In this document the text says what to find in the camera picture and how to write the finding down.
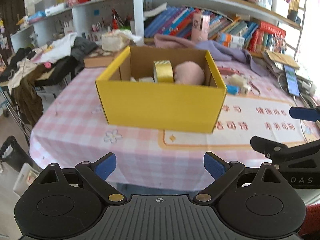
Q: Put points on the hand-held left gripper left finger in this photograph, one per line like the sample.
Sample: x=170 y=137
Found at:
x=106 y=166

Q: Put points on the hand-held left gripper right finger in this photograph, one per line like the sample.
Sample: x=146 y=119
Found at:
x=215 y=166

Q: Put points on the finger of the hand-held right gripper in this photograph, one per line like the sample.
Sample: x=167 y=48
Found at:
x=302 y=113
x=262 y=146

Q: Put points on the yellow cardboard box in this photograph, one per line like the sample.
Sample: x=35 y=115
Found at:
x=160 y=107

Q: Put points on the pink plush toy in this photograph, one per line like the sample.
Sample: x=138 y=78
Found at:
x=188 y=73

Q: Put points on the yellow tape roll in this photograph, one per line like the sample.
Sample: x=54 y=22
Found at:
x=163 y=73

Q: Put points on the printed desk mat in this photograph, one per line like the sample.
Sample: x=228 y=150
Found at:
x=237 y=140

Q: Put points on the white charger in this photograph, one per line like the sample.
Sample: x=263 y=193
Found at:
x=307 y=87

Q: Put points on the pink checkered tablecloth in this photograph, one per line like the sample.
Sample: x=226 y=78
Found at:
x=87 y=145

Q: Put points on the smartphone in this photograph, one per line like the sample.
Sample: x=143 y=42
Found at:
x=291 y=80

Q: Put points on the person's red clothing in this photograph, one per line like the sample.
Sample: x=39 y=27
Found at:
x=312 y=222

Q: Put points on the stack of papers and notebooks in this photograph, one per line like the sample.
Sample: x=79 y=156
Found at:
x=280 y=56

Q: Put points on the cream white block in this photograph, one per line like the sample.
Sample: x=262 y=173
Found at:
x=237 y=81

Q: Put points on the white basket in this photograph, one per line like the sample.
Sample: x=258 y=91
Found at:
x=22 y=180

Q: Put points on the red boxed book set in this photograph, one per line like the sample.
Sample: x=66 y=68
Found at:
x=265 y=35

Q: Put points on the black trash bin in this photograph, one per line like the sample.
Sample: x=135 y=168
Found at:
x=13 y=157

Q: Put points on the small black box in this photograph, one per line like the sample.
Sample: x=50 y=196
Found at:
x=294 y=16

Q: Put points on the orange and blue boxes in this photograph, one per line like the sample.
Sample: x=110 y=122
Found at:
x=231 y=40

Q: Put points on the pink and purple cloth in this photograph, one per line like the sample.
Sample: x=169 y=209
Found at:
x=220 y=50

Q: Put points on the brown garment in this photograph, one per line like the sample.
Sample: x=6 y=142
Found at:
x=27 y=97

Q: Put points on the wooden chess box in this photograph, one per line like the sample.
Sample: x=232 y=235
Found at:
x=97 y=61

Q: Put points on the small pink roller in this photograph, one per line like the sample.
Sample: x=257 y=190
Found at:
x=47 y=65

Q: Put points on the grey garment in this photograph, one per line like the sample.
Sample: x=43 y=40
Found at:
x=83 y=46

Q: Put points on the tissue pack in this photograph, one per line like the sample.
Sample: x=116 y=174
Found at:
x=112 y=42

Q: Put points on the cream garment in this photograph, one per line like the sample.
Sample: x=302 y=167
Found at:
x=22 y=70

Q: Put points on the white t-shirt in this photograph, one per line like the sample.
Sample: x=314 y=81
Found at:
x=62 y=46

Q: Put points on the pink cylindrical device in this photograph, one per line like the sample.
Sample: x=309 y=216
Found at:
x=200 y=27

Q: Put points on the black garment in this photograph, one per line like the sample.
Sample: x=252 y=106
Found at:
x=18 y=55

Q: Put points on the pen holders with pens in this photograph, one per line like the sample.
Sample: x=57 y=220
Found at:
x=116 y=21

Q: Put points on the row of colourful books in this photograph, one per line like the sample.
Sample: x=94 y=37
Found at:
x=170 y=22

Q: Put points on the white metal shelf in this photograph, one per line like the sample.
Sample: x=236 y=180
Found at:
x=138 y=7

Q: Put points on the light blue packet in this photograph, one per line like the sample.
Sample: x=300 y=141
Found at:
x=36 y=17

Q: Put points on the long white box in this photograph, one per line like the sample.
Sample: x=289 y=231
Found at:
x=55 y=9

